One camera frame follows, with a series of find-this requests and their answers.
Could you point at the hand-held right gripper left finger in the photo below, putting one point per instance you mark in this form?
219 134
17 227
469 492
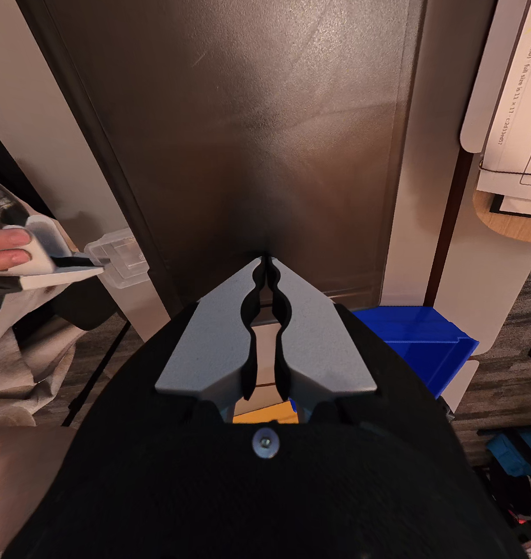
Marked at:
208 340

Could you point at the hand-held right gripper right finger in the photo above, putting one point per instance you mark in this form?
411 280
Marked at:
322 345

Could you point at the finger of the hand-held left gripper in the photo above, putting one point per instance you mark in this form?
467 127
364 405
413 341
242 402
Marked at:
60 279
47 236

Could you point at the clear plastic drawer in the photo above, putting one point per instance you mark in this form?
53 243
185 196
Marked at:
125 257

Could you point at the person's left hand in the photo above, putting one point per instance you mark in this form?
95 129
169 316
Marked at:
5 251

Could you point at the black chair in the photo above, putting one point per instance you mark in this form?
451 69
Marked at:
86 305

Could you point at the person's white clothing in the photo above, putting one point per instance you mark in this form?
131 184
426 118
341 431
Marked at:
25 358

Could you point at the yellow flat object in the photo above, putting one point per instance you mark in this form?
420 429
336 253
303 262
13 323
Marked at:
265 414

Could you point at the blue plastic bin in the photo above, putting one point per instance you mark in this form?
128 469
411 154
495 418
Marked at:
422 345

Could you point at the person's bare leg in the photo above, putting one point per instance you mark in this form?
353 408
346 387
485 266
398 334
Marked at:
20 489

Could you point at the light wooden board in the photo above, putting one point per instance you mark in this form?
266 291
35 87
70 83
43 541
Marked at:
505 225

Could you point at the blue tool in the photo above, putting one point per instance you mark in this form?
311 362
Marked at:
514 454

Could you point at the black bordered paper sheet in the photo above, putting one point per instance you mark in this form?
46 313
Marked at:
518 206

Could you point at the white cardboard piece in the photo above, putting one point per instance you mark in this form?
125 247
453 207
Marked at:
479 109

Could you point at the printed instruction sheet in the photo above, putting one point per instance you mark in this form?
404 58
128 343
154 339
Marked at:
518 109

